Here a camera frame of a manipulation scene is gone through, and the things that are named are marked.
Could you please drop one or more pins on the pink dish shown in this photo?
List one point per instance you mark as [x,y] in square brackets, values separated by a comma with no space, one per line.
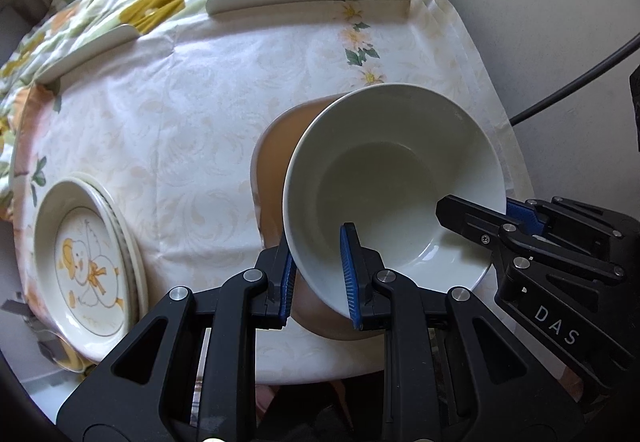
[272,172]

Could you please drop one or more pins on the cream round plate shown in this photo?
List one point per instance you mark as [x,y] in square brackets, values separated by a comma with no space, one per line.
[132,247]

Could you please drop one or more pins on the deep white bowl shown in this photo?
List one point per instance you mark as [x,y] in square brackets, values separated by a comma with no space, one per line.
[380,172]

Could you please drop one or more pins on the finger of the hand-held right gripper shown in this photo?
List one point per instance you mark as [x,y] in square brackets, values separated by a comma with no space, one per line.
[465,214]
[522,214]

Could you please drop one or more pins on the cream patterned tablecloth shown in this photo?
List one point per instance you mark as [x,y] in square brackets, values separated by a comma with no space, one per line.
[200,122]

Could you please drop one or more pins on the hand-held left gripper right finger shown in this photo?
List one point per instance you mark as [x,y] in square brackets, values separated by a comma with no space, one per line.
[349,272]

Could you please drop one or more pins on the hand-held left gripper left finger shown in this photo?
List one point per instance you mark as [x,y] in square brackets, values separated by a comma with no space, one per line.
[287,282]

